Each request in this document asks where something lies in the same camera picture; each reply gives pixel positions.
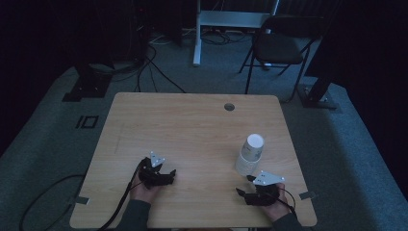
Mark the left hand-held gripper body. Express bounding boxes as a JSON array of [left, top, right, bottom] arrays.
[[138, 151, 170, 190]]

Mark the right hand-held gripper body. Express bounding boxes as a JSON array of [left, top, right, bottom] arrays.
[[244, 170, 287, 207]]

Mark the clear plastic cup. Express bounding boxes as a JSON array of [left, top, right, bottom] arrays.
[[234, 133, 266, 177]]

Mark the person's left hand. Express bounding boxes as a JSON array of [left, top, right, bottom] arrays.
[[129, 174, 162, 205]]

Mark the person's right hand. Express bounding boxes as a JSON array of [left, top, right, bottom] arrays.
[[259, 182, 293, 223]]

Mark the grey tape piece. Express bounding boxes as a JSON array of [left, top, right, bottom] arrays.
[[298, 191, 318, 201]]

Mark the black stand base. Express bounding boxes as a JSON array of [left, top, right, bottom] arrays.
[[297, 75, 339, 111], [62, 62, 114, 103]]

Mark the black folding chair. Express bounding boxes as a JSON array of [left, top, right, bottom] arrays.
[[238, 13, 325, 103]]

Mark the right hand-held gripper cable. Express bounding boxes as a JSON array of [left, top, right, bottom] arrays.
[[278, 187, 298, 220]]

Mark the hand-held gripper cable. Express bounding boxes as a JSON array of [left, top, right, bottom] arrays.
[[278, 187, 298, 220], [97, 159, 146, 231]]

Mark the left hand-held gripper cable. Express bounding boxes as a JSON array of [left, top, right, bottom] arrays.
[[97, 159, 146, 231]]

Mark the bundle of black floor cables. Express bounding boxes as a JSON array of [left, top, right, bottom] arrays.
[[112, 27, 187, 94]]

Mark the black floor cable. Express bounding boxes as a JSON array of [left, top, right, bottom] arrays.
[[18, 173, 87, 231]]

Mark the white metal desk frame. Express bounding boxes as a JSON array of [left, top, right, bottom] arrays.
[[192, 0, 281, 67]]

